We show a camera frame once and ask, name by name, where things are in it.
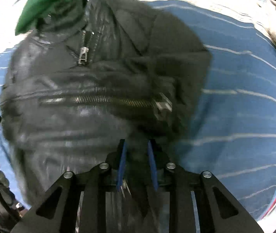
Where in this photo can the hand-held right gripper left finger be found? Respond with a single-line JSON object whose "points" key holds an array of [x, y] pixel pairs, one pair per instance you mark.
{"points": [[121, 167]]}

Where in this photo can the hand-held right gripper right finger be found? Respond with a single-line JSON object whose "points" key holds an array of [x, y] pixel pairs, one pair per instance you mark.
{"points": [[152, 167]]}

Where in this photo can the black leather jacket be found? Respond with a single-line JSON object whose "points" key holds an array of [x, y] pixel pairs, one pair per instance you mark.
{"points": [[99, 82]]}

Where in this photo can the blue striped blanket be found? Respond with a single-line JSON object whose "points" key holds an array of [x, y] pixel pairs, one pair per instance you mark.
{"points": [[239, 82]]}

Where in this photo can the green cloth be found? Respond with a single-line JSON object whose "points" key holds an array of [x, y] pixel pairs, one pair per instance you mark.
{"points": [[47, 2]]}

